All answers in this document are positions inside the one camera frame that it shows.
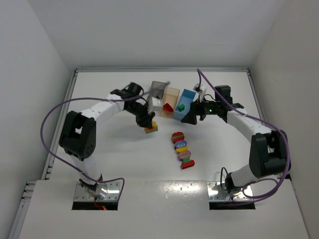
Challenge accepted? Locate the yellow orange bird lego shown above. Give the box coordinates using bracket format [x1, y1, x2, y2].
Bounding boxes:
[144, 121, 158, 133]

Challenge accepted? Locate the small green lego brick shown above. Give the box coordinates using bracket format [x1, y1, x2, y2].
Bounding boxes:
[178, 104, 185, 112]

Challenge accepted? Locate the red round striped lego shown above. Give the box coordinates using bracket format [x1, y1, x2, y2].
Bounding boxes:
[171, 131, 184, 143]

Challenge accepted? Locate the red sloped lego brick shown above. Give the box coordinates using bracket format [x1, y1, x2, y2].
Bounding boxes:
[163, 103, 174, 112]

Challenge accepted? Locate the purple flower print lego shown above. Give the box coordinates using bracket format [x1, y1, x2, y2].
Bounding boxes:
[174, 140, 187, 149]

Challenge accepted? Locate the yellow curved lego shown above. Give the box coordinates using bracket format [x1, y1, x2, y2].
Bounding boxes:
[175, 146, 188, 153]

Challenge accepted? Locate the purple striped oval lego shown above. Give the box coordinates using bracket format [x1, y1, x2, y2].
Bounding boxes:
[177, 150, 191, 161]

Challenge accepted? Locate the red base lego brick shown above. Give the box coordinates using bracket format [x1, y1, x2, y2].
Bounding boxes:
[180, 160, 195, 169]

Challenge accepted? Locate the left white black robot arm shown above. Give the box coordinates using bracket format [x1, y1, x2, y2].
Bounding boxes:
[59, 82, 155, 199]

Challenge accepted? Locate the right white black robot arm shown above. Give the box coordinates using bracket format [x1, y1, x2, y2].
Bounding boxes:
[181, 84, 291, 193]

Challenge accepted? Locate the blue plastic container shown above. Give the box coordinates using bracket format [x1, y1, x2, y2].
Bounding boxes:
[173, 89, 197, 121]

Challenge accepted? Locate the smoky grey plastic container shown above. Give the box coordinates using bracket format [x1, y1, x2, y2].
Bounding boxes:
[150, 81, 166, 100]

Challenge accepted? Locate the orange translucent plastic container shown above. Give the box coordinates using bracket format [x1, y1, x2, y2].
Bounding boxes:
[160, 87, 180, 118]

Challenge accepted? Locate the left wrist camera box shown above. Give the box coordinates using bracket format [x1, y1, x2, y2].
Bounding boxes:
[147, 96, 163, 112]

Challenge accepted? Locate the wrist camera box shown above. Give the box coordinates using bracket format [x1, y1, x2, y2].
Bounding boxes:
[147, 96, 163, 112]
[193, 83, 207, 101]

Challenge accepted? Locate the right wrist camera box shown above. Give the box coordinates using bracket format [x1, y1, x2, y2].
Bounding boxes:
[193, 83, 207, 101]

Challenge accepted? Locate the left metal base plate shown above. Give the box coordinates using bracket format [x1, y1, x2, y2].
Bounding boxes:
[74, 181, 121, 202]

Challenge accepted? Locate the metal base plate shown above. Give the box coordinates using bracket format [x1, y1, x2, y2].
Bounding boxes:
[207, 181, 253, 203]
[74, 181, 121, 202]

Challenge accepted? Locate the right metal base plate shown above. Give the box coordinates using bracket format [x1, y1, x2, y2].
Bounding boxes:
[207, 181, 253, 203]

